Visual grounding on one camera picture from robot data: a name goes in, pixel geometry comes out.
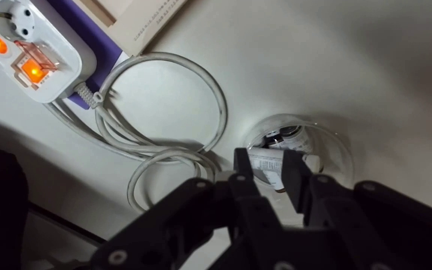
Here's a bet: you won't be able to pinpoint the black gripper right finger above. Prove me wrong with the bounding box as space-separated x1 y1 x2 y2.
280 149 432 270

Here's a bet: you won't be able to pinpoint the light wooden compartment tray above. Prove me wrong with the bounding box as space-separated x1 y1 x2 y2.
72 0 189 58

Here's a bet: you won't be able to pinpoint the clear plastic round container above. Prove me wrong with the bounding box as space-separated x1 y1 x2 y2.
241 113 355 196

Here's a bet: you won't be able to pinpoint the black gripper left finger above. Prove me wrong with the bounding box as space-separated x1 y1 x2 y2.
88 148 283 270

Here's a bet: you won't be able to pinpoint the white power strip orange switches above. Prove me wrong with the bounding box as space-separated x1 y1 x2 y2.
0 0 99 106

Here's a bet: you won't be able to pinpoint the white coiled power strip cable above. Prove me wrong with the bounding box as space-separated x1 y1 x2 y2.
45 50 231 215

